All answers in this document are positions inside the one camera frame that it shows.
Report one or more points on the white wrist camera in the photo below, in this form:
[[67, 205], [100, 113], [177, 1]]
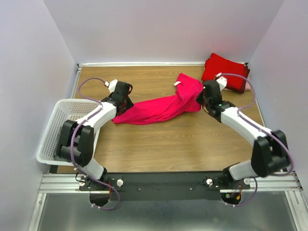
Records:
[[221, 80], [111, 85]]

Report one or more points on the white plastic laundry basket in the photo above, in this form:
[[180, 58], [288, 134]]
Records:
[[65, 109]]

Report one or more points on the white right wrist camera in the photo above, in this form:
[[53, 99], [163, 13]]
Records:
[[221, 80]]

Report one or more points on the aluminium frame rail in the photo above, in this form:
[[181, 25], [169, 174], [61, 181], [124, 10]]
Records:
[[66, 183]]

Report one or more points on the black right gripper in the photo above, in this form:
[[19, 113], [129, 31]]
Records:
[[198, 99]]

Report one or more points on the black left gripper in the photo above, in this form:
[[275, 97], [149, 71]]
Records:
[[129, 104]]

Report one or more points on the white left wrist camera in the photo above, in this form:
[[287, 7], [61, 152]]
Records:
[[111, 85]]

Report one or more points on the folded light pink t shirt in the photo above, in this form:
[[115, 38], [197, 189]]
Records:
[[247, 86]]

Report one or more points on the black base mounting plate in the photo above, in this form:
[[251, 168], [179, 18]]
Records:
[[161, 186]]

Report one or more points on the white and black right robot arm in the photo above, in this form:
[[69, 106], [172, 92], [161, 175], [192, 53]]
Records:
[[269, 154]]

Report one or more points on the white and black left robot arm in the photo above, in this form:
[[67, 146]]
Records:
[[76, 142]]

